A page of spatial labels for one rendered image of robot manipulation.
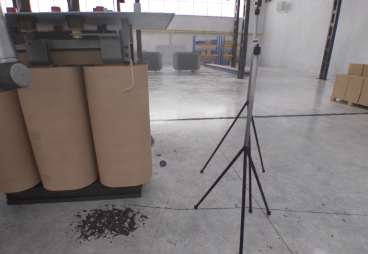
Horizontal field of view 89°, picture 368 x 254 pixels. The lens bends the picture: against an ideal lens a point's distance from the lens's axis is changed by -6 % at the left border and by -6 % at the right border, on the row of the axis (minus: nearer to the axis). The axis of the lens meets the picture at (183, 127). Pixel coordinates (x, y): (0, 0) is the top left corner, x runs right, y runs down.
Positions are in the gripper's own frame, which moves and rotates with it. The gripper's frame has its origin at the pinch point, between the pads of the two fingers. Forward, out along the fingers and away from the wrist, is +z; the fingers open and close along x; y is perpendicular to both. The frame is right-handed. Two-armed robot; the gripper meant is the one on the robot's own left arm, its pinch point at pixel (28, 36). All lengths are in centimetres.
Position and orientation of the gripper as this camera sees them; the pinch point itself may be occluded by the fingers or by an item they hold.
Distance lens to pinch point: 149.0
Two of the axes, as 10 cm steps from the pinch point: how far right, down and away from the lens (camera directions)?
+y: -0.3, -8.5, -5.3
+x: -9.8, -0.8, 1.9
